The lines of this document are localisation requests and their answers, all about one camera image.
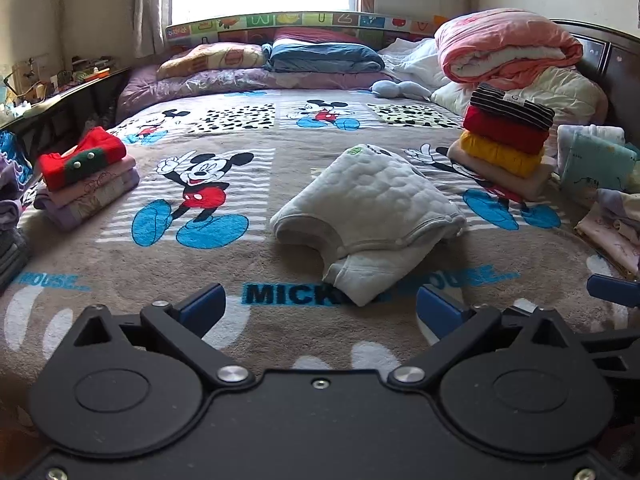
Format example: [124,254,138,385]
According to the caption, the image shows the colourful foam panel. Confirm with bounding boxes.
[165,10,451,51]

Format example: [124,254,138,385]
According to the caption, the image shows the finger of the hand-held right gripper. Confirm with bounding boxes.
[586,274,640,307]
[576,329,640,382]

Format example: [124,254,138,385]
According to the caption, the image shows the mint green printed garment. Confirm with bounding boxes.
[557,124,640,211]

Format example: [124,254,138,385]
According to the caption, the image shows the blue and purple clothes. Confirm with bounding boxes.
[0,130,36,231]

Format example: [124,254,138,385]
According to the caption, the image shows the dark side desk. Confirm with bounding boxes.
[0,62,133,171]

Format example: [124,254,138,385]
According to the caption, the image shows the white cloth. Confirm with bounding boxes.
[377,37,453,88]

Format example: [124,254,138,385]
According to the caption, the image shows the red and green sweater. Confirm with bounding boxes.
[37,127,127,192]

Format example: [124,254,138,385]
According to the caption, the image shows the desk clutter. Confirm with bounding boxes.
[0,52,118,116]

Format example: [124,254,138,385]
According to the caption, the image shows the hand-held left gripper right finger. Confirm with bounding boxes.
[388,284,585,390]

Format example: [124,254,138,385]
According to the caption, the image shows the light blue plush toy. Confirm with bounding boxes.
[369,79,432,101]

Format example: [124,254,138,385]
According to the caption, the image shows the orange patterned pillow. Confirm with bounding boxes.
[156,42,268,81]

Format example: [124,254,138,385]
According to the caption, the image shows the cartoon printed blanket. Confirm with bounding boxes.
[0,87,640,411]

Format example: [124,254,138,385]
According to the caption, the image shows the pink folded garment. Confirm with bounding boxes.
[47,155,138,206]

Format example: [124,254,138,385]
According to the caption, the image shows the black striped folded garment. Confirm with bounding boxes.
[470,82,556,132]

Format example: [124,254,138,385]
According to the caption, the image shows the blue folded blanket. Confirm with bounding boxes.
[262,37,386,75]

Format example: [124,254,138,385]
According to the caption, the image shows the pink quilt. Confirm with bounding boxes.
[434,7,585,86]

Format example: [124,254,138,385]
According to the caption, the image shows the purple quilt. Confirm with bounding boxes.
[116,65,401,123]

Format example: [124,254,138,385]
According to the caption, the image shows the white fluffy towel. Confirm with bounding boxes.
[270,144,467,307]

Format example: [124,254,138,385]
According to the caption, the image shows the beige folded garment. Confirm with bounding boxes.
[447,141,553,198]

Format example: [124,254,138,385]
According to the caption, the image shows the dark red cloth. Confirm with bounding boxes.
[272,27,381,48]

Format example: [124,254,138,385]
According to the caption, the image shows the dark wooden headboard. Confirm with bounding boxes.
[550,19,640,128]

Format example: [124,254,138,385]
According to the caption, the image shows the yellow folded sweater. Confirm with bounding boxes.
[459,130,545,178]

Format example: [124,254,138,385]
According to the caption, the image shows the pale curtain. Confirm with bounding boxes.
[132,0,173,58]

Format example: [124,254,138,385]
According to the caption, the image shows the red folded sweater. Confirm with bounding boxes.
[462,106,548,156]

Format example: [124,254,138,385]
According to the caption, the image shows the purple folded garment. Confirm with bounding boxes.
[34,167,141,233]

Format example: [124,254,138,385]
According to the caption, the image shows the grey folded garment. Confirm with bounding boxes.
[0,227,32,291]

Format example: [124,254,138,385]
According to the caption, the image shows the cream quilt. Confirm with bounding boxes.
[431,65,608,126]

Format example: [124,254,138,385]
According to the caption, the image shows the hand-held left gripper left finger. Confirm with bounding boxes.
[73,282,256,390]

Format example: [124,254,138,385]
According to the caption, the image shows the pile of pastel clothes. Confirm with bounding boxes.
[574,187,640,278]

